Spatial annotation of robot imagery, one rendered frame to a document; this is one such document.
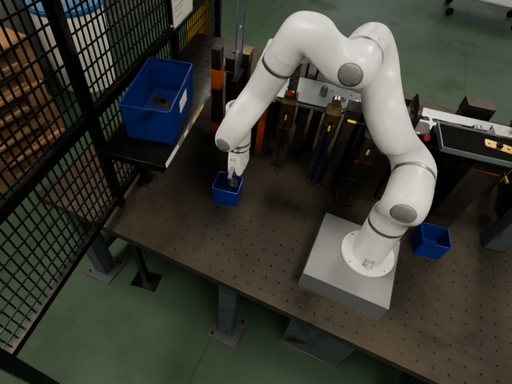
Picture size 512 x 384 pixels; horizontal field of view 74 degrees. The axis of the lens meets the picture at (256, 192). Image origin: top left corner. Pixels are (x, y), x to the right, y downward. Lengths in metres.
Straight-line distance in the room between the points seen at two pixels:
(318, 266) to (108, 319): 1.21
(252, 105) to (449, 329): 1.01
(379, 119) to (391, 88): 0.08
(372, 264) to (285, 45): 0.76
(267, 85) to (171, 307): 1.38
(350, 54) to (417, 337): 0.96
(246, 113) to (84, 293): 1.46
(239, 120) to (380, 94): 0.38
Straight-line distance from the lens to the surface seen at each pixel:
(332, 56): 0.78
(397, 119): 0.89
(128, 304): 2.02
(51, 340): 2.07
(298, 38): 0.86
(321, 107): 1.48
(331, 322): 1.25
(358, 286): 1.22
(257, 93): 0.97
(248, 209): 1.42
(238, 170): 1.18
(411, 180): 0.96
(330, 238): 1.29
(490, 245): 1.69
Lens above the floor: 1.83
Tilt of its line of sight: 50 degrees down
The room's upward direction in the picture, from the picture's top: 9 degrees clockwise
